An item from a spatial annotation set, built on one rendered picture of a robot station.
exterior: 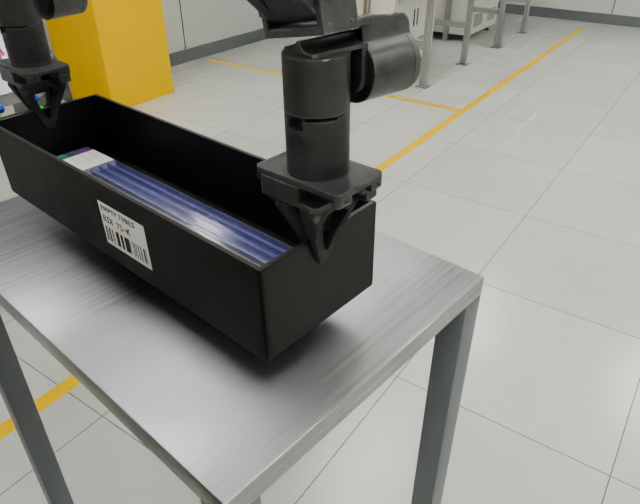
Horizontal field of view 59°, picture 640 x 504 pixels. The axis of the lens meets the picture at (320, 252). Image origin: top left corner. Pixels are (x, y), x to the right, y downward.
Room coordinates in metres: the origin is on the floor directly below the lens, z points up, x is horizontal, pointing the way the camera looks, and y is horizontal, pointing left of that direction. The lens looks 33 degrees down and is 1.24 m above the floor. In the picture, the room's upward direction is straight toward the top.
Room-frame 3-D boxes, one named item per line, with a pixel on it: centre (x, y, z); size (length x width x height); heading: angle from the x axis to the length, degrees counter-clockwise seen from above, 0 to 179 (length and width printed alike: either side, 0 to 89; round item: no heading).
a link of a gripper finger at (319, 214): (0.48, 0.01, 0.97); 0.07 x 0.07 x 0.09; 48
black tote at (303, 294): (0.67, 0.21, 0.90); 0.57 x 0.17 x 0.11; 48
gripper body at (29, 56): (0.85, 0.42, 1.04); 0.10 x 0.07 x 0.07; 48
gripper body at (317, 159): (0.48, 0.00, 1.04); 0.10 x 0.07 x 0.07; 48
